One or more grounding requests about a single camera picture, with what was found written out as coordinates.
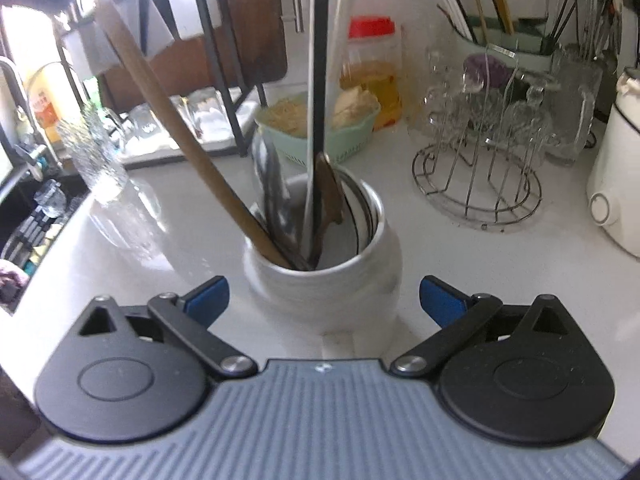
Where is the silver metal spoon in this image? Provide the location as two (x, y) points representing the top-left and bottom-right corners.
(251, 130), (301, 268)

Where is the roll-up sink rack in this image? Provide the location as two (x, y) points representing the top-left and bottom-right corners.
(2, 195), (66, 271)

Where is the crystal stemmed glass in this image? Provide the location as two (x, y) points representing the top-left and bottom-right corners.
(424, 47), (468, 146)
(462, 85), (506, 156)
(502, 75), (551, 161)

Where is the faucet sponge holder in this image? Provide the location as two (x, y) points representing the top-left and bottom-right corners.
(15, 142), (61, 181)

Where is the black sink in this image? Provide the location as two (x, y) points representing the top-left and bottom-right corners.
(0, 160), (96, 311)

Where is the green utensil drainer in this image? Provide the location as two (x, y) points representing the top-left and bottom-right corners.
(452, 20), (556, 73)

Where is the bunch of slim cooking utensils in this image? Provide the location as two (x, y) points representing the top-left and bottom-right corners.
(537, 0), (576, 56)

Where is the white ceramic spoon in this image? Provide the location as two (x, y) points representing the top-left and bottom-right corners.
(340, 170), (373, 256)

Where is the wire glass rack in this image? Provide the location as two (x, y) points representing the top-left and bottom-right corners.
(411, 42), (543, 233)

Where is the green plastic basket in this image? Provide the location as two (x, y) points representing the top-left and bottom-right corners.
(255, 92), (381, 167)

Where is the textured glass pitcher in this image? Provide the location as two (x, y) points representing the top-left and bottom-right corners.
(545, 50), (603, 167)
(57, 105), (128, 203)

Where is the white ceramic mug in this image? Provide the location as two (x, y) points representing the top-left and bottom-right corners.
(243, 172), (403, 346)

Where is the gold metal spoon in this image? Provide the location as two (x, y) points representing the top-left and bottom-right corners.
(314, 152), (346, 261)

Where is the bundle of assorted chopsticks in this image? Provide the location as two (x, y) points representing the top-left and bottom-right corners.
(427, 0), (516, 43)

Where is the white electric pot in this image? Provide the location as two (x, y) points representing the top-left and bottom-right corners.
(586, 67), (640, 259)

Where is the green detergent bottle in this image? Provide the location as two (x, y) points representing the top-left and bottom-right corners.
(82, 75), (104, 111)

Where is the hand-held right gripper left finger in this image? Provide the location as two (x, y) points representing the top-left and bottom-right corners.
(77, 276), (258, 377)

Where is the wooden chopstick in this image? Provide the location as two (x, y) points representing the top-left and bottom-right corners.
(95, 2), (298, 270)

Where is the clear tall glass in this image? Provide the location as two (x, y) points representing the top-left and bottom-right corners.
(422, 45), (466, 136)

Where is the wine glass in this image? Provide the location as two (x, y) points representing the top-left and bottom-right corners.
(35, 180), (68, 218)

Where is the dark gooseneck faucet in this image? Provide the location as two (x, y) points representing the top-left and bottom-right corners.
(0, 56), (41, 161)

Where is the clear drinking glass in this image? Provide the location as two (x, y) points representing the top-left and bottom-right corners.
(175, 95), (211, 137)
(202, 91), (237, 133)
(125, 102), (166, 146)

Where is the white tray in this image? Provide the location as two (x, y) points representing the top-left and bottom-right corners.
(117, 92), (261, 168)

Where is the yellow oil jug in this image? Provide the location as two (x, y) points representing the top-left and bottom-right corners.
(25, 62), (76, 143)

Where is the row of hanging utensils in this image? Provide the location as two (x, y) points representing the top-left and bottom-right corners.
(540, 0), (631, 61)

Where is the black metal rack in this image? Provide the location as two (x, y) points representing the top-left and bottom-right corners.
(55, 0), (268, 158)

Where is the wooden cutting board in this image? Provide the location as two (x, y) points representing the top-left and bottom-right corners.
(97, 0), (288, 111)

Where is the red lid plastic jar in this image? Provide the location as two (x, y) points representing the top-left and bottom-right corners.
(340, 16), (403, 131)

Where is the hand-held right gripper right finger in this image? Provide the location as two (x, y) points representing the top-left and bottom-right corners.
(390, 275), (572, 377)

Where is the purple cup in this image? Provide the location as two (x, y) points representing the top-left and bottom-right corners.
(462, 52), (506, 91)

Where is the pink cloth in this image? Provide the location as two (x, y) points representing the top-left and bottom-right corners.
(0, 260), (28, 311)

